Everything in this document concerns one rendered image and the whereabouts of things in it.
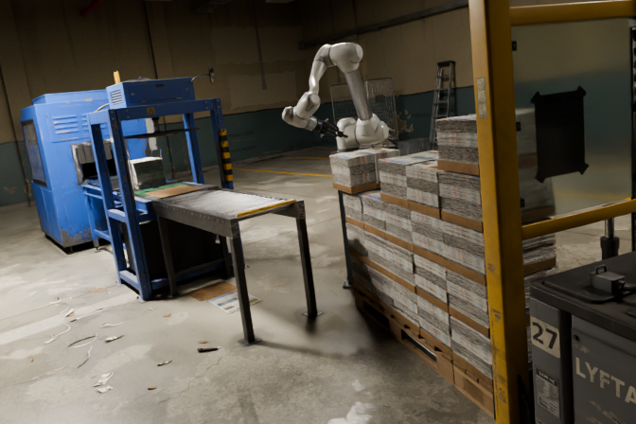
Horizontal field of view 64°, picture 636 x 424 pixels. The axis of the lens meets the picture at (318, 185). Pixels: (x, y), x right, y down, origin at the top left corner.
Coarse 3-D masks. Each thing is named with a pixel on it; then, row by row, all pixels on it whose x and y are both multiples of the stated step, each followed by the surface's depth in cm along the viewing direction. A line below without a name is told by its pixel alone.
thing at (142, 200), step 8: (176, 184) 483; (184, 184) 477; (192, 184) 475; (200, 184) 469; (136, 192) 458; (144, 192) 453; (192, 192) 427; (120, 200) 458; (136, 200) 420; (144, 200) 415; (144, 208) 410; (152, 208) 407
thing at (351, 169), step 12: (336, 156) 325; (348, 156) 318; (360, 156) 313; (336, 168) 330; (348, 168) 312; (360, 168) 314; (336, 180) 335; (348, 180) 316; (360, 180) 316; (372, 180) 319
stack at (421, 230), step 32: (352, 224) 333; (384, 224) 287; (416, 224) 253; (352, 256) 343; (384, 256) 293; (416, 256) 258; (384, 288) 303; (416, 320) 270; (448, 320) 239; (416, 352) 275
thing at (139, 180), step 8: (136, 160) 494; (144, 160) 483; (152, 160) 479; (160, 160) 483; (136, 168) 470; (144, 168) 474; (152, 168) 479; (160, 168) 484; (136, 176) 471; (144, 176) 476; (152, 176) 480; (160, 176) 485; (136, 184) 472; (144, 184) 476; (152, 184) 481; (160, 184) 485
